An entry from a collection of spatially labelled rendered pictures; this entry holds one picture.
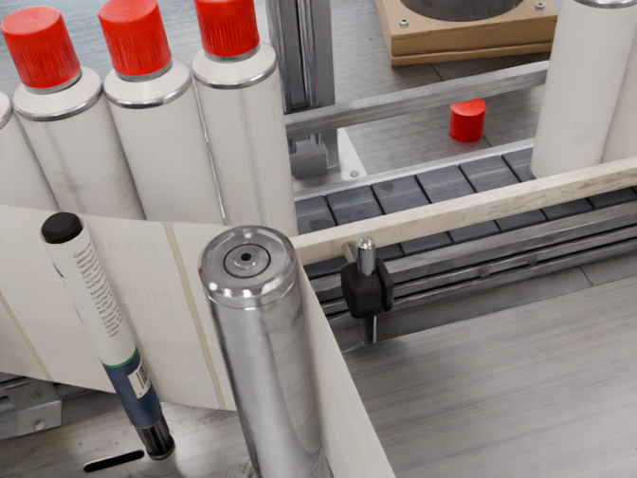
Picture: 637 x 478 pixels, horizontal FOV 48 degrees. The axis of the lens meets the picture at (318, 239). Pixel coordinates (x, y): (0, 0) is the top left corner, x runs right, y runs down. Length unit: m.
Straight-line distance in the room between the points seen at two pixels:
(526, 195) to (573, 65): 0.09
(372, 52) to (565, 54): 0.36
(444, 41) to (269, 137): 0.40
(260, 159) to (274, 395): 0.19
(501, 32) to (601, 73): 0.31
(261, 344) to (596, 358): 0.26
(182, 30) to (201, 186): 0.49
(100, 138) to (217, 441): 0.19
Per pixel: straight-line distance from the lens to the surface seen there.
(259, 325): 0.27
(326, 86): 0.62
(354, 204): 0.56
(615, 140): 0.59
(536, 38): 0.84
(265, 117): 0.44
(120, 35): 0.41
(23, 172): 0.46
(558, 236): 0.56
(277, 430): 0.34
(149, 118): 0.42
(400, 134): 0.72
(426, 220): 0.51
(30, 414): 0.55
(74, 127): 0.43
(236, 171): 0.46
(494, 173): 0.60
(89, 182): 0.45
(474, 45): 0.83
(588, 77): 0.53
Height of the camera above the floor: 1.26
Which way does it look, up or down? 45 degrees down
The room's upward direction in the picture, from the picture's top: 5 degrees counter-clockwise
